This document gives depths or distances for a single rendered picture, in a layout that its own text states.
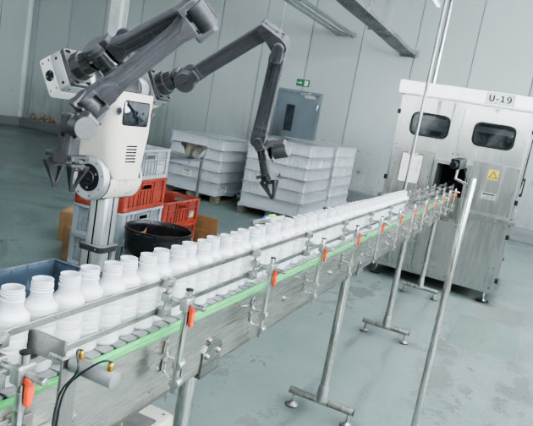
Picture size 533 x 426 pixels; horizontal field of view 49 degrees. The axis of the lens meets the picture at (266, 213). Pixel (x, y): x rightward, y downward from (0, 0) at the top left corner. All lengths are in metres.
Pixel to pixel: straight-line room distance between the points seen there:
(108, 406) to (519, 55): 11.09
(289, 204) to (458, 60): 5.05
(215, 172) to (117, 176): 6.92
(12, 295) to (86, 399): 0.29
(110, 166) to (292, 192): 6.41
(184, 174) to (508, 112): 5.07
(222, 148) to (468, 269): 4.28
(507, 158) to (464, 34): 6.07
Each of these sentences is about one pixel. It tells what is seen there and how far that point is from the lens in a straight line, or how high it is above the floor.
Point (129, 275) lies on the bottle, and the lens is 1.24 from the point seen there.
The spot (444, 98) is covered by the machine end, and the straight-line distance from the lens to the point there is 6.25.
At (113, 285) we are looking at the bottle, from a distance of 1.19.
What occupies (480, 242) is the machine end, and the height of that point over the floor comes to 0.61.
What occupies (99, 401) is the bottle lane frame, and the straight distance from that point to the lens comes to 1.23.
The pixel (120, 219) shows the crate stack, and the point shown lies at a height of 0.63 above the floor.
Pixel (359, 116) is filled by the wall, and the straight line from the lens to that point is 12.17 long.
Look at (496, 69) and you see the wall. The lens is 11.84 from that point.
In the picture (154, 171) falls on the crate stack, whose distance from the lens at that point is 4.37.
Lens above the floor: 1.51
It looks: 10 degrees down
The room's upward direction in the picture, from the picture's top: 10 degrees clockwise
